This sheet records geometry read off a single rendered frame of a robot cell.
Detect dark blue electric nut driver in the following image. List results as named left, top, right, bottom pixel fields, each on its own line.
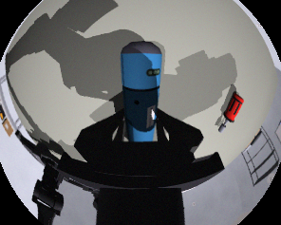
left=121, top=41, right=162, bottom=141

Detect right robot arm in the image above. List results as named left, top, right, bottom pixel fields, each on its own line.
left=91, top=193, right=99, bottom=210

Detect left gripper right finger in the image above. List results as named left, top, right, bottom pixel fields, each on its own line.
left=156, top=109, right=204, bottom=154

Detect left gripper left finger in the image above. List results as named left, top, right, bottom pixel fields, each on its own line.
left=78, top=108, right=125, bottom=141

